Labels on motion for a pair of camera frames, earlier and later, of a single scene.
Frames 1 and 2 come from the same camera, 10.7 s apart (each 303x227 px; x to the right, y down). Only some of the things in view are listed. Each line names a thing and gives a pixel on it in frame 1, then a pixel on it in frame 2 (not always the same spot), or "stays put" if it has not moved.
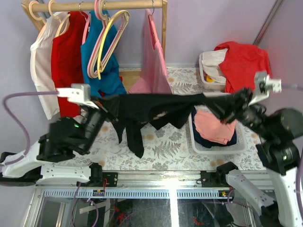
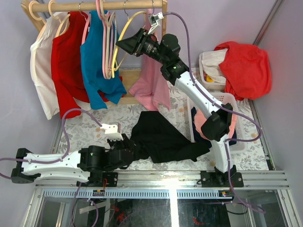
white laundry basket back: (208, 85) stays put
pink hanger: (105, 21) → (107, 54)
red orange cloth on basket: (241, 62) stays put
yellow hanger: (103, 37) → (119, 37)
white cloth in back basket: (210, 61) stays put
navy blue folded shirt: (209, 143) stays put
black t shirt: (164, 111) → (155, 136)
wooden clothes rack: (129, 77) stays put
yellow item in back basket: (209, 79) stays put
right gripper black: (244, 96) → (132, 45)
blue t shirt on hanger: (100, 67) stays put
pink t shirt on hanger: (154, 79) stays put
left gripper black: (103, 110) → (127, 144)
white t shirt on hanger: (40, 56) stays put
